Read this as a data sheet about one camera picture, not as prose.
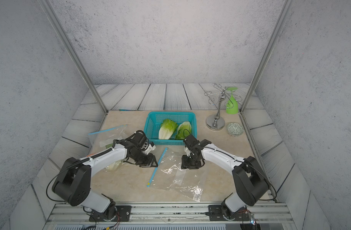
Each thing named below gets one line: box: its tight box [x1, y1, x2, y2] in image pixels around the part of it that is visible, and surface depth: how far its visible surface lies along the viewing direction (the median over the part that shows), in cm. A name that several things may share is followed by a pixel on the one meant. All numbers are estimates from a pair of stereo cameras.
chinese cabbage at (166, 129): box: [158, 118, 178, 140], surface depth 101 cm
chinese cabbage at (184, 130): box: [175, 121, 192, 140], surface depth 100 cm
